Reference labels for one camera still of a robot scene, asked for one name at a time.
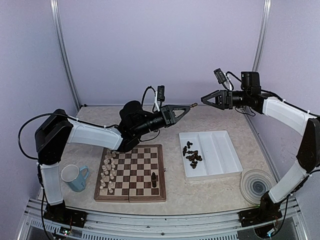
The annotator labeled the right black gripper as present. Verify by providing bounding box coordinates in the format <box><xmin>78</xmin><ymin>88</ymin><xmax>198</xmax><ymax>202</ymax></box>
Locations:
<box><xmin>201</xmin><ymin>89</ymin><xmax>251</xmax><ymax>110</ymax></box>

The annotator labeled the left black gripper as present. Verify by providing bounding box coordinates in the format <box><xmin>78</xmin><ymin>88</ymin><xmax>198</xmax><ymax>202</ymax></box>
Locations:
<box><xmin>133</xmin><ymin>104</ymin><xmax>190</xmax><ymax>137</ymax></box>

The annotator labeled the white plastic tray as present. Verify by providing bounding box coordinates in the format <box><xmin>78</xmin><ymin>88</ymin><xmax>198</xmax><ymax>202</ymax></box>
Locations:
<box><xmin>179</xmin><ymin>130</ymin><xmax>243</xmax><ymax>181</ymax></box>

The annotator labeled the wooden chess board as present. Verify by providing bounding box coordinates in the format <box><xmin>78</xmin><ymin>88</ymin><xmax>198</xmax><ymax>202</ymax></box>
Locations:
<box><xmin>94</xmin><ymin>144</ymin><xmax>167</xmax><ymax>203</ymax></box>

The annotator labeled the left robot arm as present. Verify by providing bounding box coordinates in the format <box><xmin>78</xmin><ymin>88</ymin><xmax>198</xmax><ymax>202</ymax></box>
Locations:
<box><xmin>17</xmin><ymin>100</ymin><xmax>192</xmax><ymax>223</ymax></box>

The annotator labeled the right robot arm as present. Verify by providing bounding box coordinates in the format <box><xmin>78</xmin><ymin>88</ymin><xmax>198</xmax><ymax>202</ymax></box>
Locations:
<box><xmin>201</xmin><ymin>68</ymin><xmax>320</xmax><ymax>222</ymax></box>

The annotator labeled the pile of dark chess pieces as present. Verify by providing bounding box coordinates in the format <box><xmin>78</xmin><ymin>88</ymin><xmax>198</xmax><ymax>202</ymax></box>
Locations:
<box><xmin>182</xmin><ymin>141</ymin><xmax>203</xmax><ymax>169</ymax></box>

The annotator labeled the white chess pieces row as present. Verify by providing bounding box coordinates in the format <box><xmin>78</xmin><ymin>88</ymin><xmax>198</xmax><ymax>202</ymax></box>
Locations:
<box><xmin>98</xmin><ymin>148</ymin><xmax>117</xmax><ymax>196</ymax></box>

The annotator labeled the grey spiral coaster plate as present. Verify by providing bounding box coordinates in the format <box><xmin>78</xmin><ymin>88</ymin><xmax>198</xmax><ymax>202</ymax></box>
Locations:
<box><xmin>240</xmin><ymin>169</ymin><xmax>276</xmax><ymax>206</ymax></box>

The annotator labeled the light blue mug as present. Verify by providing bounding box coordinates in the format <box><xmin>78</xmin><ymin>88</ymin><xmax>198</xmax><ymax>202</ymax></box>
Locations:
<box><xmin>60</xmin><ymin>164</ymin><xmax>90</xmax><ymax>193</ymax></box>

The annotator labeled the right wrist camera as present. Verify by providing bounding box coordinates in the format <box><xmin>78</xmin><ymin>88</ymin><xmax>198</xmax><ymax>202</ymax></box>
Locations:
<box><xmin>213</xmin><ymin>68</ymin><xmax>234</xmax><ymax>91</ymax></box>

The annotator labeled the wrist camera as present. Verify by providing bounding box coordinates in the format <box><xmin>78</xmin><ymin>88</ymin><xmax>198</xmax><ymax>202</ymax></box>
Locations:
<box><xmin>213</xmin><ymin>68</ymin><xmax>234</xmax><ymax>91</ymax></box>
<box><xmin>152</xmin><ymin>85</ymin><xmax>165</xmax><ymax>113</ymax></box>

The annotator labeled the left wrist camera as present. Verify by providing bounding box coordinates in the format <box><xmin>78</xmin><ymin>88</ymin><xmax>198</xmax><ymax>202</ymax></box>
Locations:
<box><xmin>152</xmin><ymin>85</ymin><xmax>165</xmax><ymax>113</ymax></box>

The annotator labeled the right aluminium corner post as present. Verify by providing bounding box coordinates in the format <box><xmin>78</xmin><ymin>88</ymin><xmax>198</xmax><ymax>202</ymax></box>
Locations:
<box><xmin>252</xmin><ymin>0</ymin><xmax>272</xmax><ymax>72</ymax></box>

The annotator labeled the aluminium corner post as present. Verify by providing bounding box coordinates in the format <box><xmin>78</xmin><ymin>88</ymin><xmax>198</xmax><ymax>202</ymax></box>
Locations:
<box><xmin>252</xmin><ymin>0</ymin><xmax>272</xmax><ymax>72</ymax></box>
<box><xmin>50</xmin><ymin>0</ymin><xmax>82</xmax><ymax>110</ymax></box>

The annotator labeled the aluminium front rail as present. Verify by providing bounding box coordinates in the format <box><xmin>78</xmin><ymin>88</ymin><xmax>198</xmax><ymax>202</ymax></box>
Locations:
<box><xmin>15</xmin><ymin>198</ymin><xmax>309</xmax><ymax>240</ymax></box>

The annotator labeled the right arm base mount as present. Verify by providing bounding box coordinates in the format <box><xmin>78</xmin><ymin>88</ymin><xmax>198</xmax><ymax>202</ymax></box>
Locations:
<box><xmin>238</xmin><ymin>204</ymin><xmax>283</xmax><ymax>227</ymax></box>

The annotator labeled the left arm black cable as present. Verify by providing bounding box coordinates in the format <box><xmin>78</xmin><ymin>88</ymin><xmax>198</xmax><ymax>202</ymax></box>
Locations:
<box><xmin>18</xmin><ymin>112</ymin><xmax>66</xmax><ymax>161</ymax></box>

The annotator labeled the left aluminium corner post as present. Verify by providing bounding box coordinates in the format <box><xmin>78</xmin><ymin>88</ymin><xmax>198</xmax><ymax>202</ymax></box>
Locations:
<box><xmin>50</xmin><ymin>0</ymin><xmax>82</xmax><ymax>110</ymax></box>

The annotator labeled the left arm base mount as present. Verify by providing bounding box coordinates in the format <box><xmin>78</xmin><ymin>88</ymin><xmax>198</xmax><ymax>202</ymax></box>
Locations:
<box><xmin>43</xmin><ymin>208</ymin><xmax>87</xmax><ymax>228</ymax></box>

